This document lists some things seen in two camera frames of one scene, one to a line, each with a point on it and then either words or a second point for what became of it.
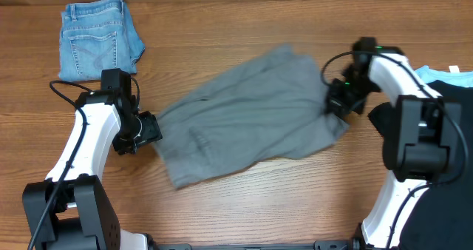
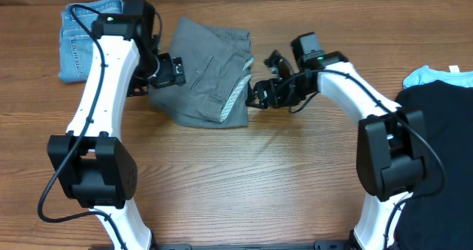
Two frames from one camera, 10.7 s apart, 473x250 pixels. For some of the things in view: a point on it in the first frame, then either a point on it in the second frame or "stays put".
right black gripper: [332, 100] to [277, 100]
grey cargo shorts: [273, 108] to [216, 68]
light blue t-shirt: [453, 76] stays put
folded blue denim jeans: [96, 35] stays put
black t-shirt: [443, 217] stays put
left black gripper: [152, 132] to [168, 77]
